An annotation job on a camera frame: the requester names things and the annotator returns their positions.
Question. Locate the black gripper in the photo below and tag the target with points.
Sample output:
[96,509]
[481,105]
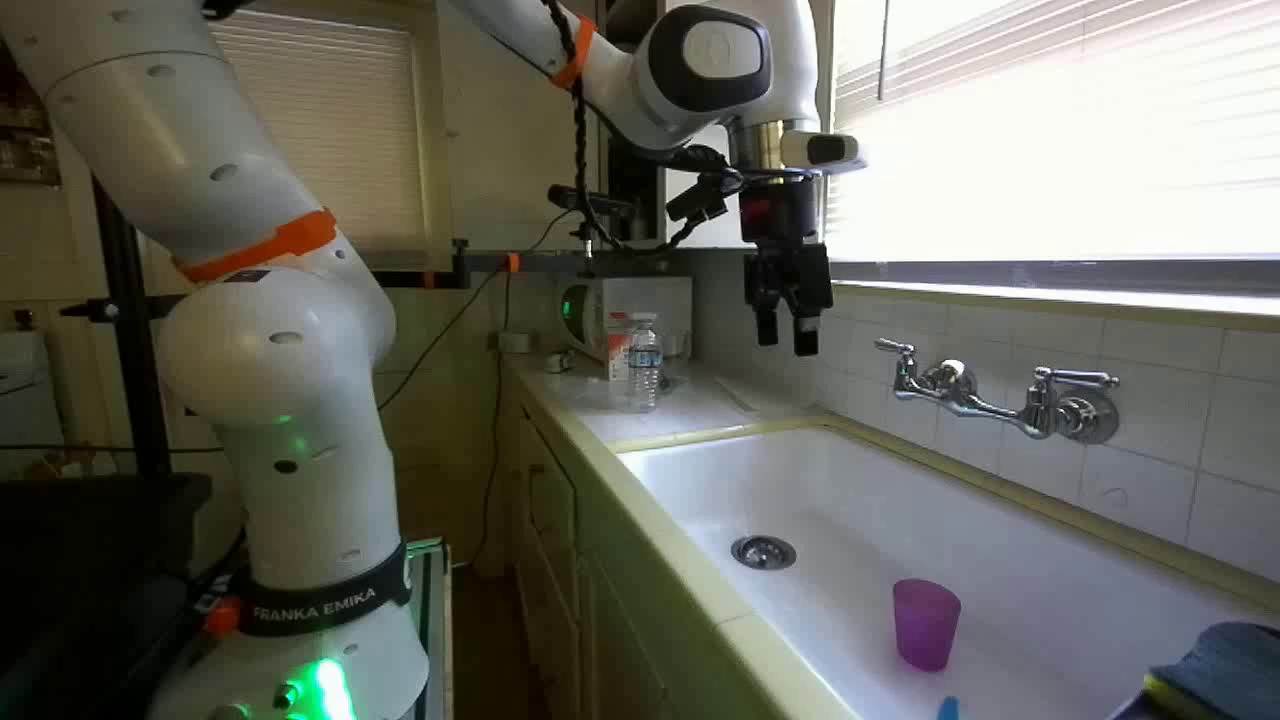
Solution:
[785,263]

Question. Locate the chrome wall-mounted tap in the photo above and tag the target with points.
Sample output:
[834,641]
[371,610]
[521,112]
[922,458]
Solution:
[1058,400]

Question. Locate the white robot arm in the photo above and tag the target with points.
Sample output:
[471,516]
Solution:
[280,331]

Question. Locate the clear plastic water bottle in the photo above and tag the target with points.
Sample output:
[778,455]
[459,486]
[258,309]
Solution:
[645,363]

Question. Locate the white ceramic sink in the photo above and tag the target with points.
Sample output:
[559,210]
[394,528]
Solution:
[1052,626]

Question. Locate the white appliance with green light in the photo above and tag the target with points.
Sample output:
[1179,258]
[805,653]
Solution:
[603,305]

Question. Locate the metal sink drain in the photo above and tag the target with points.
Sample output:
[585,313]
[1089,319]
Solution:
[767,554]

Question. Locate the white window blinds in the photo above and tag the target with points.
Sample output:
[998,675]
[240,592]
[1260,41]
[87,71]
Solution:
[1058,129]

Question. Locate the purple plastic cup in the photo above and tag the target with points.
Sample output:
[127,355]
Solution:
[925,622]

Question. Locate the blue sponge cloth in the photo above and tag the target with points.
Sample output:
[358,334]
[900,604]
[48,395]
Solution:
[1231,675]

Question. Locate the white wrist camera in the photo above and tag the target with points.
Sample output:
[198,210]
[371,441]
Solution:
[821,153]

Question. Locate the black camera on stand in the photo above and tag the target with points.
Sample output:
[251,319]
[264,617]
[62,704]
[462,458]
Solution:
[603,219]

